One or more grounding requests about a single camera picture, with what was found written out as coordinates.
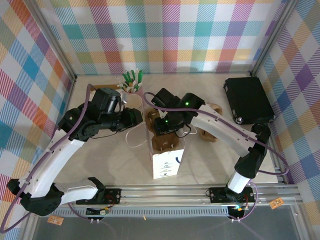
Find white paper takeout bag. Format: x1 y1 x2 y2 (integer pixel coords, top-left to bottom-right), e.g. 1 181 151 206
124 104 187 180

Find brown cardboard napkin tray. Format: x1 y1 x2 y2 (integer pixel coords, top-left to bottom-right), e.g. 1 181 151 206
92 84 120 90

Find stack of paper cups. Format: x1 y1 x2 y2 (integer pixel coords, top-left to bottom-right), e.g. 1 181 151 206
126 94 145 111

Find stack of brown cup carriers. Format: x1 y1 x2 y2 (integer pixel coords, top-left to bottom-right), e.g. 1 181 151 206
199 102 223 144

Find pink metal straw can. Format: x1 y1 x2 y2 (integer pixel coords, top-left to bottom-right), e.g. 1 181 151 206
121 86 145 98

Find black hard case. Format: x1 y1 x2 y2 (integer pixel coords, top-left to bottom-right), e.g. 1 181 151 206
223 76 275 125

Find small black controller board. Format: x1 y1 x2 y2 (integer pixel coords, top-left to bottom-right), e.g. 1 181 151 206
228 204 249 214
86 206 111 216

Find orange marker tag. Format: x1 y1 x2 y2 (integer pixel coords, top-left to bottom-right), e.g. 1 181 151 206
269 198 284 210
47 215 64 226

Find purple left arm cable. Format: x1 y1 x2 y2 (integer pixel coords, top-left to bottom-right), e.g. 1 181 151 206
0 83 111 232

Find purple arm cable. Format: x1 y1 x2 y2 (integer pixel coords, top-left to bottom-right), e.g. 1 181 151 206
0 83 111 232
143 91 291 223

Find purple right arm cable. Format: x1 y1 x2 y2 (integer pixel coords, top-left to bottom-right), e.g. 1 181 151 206
143 91 291 223

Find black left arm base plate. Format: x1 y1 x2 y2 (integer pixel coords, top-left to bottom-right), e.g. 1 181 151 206
75 187 123 206

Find aluminium frame post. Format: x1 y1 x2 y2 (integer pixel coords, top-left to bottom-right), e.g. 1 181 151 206
249 0 300 77
23 0 78 82

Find aluminium frame rail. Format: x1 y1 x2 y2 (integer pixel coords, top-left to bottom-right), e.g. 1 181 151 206
27 186 303 207

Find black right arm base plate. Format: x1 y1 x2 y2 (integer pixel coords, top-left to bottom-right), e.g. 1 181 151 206
208 186 256 204

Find grey slotted cable duct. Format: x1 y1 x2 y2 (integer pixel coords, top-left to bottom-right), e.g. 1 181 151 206
39 209 231 217

